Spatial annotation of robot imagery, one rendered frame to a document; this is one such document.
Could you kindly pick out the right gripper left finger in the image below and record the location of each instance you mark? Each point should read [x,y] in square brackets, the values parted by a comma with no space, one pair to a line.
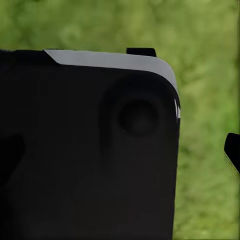
[12,149]

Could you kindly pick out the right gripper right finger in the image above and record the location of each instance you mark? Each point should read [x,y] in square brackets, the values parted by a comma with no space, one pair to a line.
[232,149]

